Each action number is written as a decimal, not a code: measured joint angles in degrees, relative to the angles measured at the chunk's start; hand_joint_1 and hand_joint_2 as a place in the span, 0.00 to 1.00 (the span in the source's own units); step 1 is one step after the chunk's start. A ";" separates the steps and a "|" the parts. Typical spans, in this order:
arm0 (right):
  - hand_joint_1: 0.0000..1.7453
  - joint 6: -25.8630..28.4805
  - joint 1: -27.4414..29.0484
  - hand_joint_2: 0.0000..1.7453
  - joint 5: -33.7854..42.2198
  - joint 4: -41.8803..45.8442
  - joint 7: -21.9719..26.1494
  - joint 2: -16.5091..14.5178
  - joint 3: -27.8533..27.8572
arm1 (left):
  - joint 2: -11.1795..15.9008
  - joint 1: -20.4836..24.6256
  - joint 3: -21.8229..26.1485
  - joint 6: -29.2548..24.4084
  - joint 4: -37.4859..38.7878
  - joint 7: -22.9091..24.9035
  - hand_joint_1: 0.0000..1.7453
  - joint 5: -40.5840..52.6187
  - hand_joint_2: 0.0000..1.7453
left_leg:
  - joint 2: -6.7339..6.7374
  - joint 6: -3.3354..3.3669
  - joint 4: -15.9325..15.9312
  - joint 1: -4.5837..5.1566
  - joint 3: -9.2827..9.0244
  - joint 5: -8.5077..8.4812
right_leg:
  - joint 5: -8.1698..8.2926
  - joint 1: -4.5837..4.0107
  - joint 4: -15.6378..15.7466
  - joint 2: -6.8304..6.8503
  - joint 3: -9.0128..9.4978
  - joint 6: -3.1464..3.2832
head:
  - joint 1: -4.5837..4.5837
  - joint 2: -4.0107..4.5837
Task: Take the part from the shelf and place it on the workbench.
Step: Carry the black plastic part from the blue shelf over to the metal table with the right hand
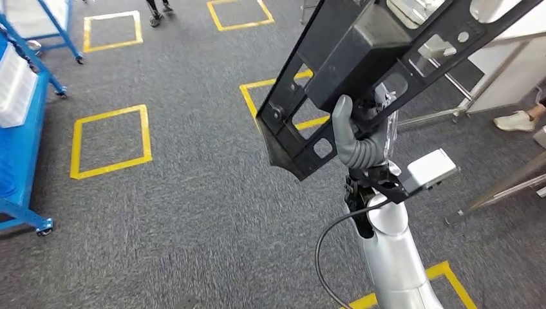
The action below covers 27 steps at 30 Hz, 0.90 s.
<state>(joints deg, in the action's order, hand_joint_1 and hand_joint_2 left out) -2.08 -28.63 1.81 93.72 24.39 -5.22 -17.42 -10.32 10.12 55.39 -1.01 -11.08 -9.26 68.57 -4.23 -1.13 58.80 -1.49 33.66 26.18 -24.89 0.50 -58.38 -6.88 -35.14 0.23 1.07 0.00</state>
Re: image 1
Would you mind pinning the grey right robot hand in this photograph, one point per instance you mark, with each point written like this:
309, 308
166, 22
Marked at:
343, 119

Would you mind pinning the black plastic frame part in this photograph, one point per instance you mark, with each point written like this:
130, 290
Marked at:
362, 42

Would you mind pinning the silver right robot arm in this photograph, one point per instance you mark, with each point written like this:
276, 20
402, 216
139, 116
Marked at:
396, 256

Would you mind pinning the blue metal shelf rack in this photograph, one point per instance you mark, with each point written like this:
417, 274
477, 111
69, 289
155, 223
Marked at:
21, 170
58, 25

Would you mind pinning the person's foot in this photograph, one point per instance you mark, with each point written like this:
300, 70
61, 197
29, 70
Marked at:
514, 121

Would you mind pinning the white panel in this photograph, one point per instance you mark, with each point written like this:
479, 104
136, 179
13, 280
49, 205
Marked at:
512, 72

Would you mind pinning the person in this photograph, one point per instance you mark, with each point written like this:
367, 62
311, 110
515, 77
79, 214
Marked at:
155, 17

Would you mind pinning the yellow floor tape square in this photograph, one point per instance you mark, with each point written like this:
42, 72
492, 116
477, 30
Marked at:
111, 167

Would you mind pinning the white plastic bin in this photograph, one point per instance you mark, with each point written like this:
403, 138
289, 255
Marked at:
15, 85
25, 15

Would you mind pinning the black camera bracket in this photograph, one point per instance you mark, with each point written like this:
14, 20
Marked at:
384, 189

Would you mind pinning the silver metal frame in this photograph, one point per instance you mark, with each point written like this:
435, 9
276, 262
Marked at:
431, 116
503, 187

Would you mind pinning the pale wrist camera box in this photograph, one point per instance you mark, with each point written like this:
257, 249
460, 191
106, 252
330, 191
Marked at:
428, 168

